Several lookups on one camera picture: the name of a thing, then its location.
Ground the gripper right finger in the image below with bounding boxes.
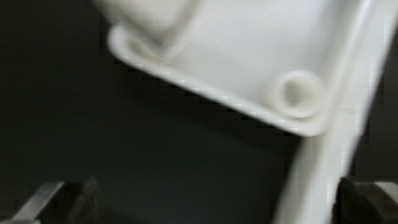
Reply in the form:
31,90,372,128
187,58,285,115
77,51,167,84
331,178,398,224

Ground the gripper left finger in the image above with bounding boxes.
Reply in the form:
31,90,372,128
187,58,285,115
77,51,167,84
8,178,102,224

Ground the white desk top tray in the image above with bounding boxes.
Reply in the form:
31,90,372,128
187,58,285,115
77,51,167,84
109,0,358,136

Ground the white desk leg front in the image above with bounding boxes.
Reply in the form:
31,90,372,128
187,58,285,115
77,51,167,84
93,0,203,46

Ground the white front fence bar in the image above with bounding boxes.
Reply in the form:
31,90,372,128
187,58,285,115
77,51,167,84
272,0,398,224

